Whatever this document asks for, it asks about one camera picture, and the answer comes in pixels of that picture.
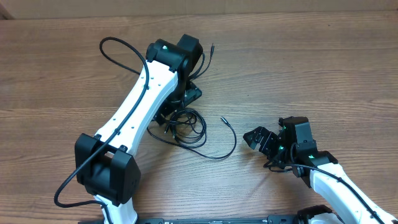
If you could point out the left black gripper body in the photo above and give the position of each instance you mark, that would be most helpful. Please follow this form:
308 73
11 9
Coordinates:
185 94

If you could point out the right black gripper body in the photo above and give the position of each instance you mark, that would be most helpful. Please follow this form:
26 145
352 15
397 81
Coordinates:
274 143

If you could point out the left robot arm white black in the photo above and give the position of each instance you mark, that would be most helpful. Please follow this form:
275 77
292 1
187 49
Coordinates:
105 162

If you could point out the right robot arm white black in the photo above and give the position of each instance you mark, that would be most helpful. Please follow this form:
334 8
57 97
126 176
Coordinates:
293 149

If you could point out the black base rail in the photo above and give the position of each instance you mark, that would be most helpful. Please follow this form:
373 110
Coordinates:
271 219

